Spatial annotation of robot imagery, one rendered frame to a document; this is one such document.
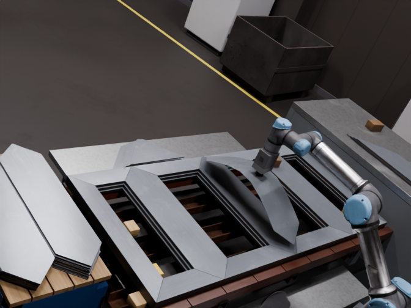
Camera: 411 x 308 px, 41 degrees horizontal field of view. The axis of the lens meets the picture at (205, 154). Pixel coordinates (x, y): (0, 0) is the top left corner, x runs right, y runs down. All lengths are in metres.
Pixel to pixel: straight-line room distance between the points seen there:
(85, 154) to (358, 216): 1.35
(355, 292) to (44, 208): 1.54
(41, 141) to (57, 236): 2.06
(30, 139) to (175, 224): 2.01
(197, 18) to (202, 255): 4.87
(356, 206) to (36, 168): 1.36
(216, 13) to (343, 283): 4.43
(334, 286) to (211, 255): 0.76
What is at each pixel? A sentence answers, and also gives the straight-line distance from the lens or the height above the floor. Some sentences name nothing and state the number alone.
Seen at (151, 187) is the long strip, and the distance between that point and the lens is 2.51.
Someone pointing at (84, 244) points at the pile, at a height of 0.85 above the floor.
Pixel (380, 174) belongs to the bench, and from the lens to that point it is 3.16.
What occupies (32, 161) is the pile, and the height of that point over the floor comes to 0.85.
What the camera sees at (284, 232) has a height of 0.92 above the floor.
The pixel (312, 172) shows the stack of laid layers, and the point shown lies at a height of 0.84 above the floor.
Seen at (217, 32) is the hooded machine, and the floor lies 0.26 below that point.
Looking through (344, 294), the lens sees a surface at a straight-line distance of 2.80.
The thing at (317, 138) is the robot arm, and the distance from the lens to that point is 2.53.
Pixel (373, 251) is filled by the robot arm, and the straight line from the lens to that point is 2.35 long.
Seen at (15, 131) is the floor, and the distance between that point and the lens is 4.20.
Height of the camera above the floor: 2.32
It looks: 30 degrees down
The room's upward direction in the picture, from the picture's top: 22 degrees clockwise
